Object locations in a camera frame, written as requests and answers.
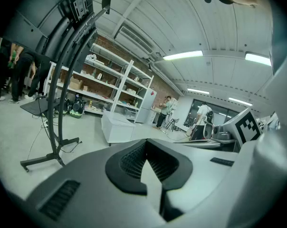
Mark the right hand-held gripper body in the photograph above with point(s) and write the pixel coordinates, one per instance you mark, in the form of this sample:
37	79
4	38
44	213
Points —
248	127

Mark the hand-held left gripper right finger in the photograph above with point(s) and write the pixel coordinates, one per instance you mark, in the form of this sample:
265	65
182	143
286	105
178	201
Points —
200	172

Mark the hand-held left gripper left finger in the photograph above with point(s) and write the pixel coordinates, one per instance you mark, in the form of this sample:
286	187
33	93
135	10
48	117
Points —
86	186

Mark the ceiling light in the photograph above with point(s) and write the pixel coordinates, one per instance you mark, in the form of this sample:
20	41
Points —
257	58
239	101
198	91
181	55

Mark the black TV stand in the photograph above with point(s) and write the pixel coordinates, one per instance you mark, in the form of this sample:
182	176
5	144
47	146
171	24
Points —
39	160

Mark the white low cabinet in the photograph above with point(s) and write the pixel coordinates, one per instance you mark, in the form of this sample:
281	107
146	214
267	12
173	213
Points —
117	132

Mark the black and green helmet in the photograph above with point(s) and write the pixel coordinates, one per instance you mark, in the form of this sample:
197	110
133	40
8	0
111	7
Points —
66	108
77	107

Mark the white refrigerator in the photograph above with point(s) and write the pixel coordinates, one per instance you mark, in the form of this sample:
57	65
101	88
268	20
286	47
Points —
146	108

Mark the small cardboard box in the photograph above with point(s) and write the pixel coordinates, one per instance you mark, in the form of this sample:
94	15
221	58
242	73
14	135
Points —
85	88

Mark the large cardboard box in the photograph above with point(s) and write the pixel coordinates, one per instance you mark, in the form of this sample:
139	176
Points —
75	84

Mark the silver kettle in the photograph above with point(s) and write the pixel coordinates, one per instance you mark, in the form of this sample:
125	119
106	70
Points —
99	76

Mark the white shelving unit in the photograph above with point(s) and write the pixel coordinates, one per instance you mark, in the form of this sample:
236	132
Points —
126	75

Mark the white ceiling air conditioner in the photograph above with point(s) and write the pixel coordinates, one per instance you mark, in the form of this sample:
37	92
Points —
134	40

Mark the black television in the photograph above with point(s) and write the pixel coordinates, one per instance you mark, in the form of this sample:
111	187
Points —
39	8

